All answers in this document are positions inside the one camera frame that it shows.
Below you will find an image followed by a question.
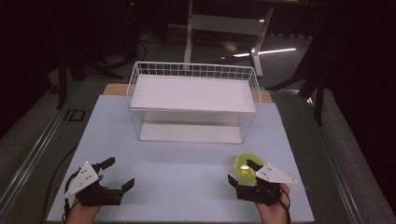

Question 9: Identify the green round plate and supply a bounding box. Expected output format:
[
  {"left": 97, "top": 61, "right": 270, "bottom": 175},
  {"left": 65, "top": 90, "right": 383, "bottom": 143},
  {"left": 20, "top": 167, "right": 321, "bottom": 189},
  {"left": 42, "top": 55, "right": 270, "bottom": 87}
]
[{"left": 233, "top": 152, "right": 267, "bottom": 188}]

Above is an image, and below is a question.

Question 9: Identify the person's left hand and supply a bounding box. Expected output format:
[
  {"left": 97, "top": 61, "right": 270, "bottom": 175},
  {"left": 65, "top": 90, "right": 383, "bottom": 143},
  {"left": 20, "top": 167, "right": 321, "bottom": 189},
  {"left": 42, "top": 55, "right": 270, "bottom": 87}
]
[{"left": 64, "top": 174, "right": 105, "bottom": 224}]

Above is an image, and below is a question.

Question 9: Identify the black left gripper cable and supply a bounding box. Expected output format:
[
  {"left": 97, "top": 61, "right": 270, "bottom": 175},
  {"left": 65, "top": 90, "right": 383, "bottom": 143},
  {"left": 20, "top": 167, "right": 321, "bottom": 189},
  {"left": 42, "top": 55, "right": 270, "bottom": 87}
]
[{"left": 63, "top": 168, "right": 82, "bottom": 224}]

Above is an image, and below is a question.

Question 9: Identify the metal floor rail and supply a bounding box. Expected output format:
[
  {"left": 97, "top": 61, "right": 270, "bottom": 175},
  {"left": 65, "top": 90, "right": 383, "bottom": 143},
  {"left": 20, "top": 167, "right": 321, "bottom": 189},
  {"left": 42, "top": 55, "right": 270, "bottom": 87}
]
[
  {"left": 306, "top": 96, "right": 366, "bottom": 224},
  {"left": 0, "top": 82, "right": 82, "bottom": 213}
]

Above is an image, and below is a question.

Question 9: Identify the person's right hand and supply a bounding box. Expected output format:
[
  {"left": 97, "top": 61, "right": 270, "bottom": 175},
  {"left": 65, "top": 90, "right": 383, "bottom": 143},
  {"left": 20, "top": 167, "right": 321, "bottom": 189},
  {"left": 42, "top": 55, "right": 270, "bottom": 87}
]
[{"left": 255, "top": 182, "right": 291, "bottom": 224}]

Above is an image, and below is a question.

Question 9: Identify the black cable on floor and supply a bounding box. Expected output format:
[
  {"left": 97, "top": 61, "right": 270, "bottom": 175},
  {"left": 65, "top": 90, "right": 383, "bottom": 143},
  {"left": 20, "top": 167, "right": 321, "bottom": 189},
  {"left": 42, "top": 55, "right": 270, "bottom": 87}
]
[{"left": 39, "top": 144, "right": 79, "bottom": 224}]

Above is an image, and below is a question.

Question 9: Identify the light blue table mat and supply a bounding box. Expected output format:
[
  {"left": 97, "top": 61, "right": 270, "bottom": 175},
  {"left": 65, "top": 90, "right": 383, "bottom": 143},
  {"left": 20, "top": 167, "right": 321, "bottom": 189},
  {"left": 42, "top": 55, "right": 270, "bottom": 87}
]
[{"left": 46, "top": 94, "right": 316, "bottom": 224}]

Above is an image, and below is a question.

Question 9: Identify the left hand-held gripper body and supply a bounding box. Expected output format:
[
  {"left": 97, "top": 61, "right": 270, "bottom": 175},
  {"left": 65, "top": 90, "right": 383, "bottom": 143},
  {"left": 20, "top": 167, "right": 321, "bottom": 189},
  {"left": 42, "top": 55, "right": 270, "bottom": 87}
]
[{"left": 64, "top": 161, "right": 124, "bottom": 207}]

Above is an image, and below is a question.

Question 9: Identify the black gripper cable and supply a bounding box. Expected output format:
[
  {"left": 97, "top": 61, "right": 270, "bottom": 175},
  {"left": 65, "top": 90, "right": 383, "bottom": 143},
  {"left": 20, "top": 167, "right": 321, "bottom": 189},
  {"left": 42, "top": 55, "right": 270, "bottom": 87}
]
[
  {"left": 63, "top": 168, "right": 82, "bottom": 224},
  {"left": 266, "top": 186, "right": 293, "bottom": 224}
]

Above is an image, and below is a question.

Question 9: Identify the black tripod stand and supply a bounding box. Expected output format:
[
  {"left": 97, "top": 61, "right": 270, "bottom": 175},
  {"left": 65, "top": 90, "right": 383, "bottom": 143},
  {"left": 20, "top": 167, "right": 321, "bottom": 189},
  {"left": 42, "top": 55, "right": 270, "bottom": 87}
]
[
  {"left": 55, "top": 46, "right": 125, "bottom": 110},
  {"left": 265, "top": 18, "right": 332, "bottom": 127}
]

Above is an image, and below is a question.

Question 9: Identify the black floor socket box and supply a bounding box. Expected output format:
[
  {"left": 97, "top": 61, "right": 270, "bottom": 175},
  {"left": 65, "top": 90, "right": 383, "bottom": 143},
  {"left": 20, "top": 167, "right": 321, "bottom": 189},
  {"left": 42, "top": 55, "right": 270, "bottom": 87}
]
[{"left": 63, "top": 108, "right": 87, "bottom": 122}]

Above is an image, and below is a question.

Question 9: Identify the white wire shelf rack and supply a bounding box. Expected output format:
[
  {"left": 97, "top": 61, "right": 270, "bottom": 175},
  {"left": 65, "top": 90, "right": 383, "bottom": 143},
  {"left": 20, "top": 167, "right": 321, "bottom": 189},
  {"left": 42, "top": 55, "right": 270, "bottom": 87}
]
[{"left": 126, "top": 61, "right": 262, "bottom": 146}]

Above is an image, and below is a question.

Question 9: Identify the white metal stand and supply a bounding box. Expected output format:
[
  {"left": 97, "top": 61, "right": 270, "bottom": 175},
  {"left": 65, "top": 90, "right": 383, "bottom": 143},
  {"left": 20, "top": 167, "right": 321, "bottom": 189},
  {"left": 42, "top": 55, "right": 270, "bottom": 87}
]
[{"left": 182, "top": 0, "right": 276, "bottom": 79}]

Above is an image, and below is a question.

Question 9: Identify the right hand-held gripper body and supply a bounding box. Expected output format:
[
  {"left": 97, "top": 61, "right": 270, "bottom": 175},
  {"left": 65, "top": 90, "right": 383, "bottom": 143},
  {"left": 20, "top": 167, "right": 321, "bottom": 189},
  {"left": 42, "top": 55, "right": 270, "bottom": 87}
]
[{"left": 235, "top": 162, "right": 299, "bottom": 207}]

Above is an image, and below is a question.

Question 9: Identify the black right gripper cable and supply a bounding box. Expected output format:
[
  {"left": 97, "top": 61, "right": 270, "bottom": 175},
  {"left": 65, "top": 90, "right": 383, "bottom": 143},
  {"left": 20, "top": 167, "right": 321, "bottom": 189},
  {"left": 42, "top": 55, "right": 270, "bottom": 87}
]
[{"left": 266, "top": 186, "right": 293, "bottom": 224}]

